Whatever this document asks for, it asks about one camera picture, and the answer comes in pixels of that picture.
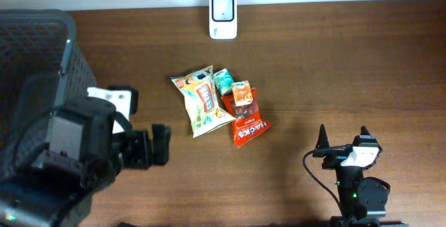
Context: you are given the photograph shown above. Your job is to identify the white barcode scanner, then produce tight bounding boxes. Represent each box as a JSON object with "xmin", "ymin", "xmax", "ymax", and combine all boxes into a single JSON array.
[{"xmin": 208, "ymin": 0, "xmax": 238, "ymax": 40}]

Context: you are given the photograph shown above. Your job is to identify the grey plastic mesh basket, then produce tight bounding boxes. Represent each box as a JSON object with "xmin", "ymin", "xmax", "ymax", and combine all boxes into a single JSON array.
[{"xmin": 1, "ymin": 10, "xmax": 96, "ymax": 176}]

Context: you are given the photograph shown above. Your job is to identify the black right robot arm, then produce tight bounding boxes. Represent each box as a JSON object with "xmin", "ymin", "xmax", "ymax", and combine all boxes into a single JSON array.
[{"xmin": 302, "ymin": 125, "xmax": 405, "ymax": 227}]

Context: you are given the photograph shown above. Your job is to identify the beige snack chip bag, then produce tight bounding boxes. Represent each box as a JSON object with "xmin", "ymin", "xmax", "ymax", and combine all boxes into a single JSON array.
[{"xmin": 171, "ymin": 65, "xmax": 236, "ymax": 139}]

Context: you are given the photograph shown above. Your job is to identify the orange Kleenex tissue pack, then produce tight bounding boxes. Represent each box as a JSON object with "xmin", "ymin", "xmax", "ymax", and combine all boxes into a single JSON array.
[{"xmin": 232, "ymin": 80, "xmax": 253, "ymax": 107}]

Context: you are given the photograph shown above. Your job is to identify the red Hacks candy bag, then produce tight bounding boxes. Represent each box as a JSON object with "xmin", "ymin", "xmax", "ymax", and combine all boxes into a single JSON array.
[{"xmin": 222, "ymin": 88, "xmax": 271, "ymax": 148}]

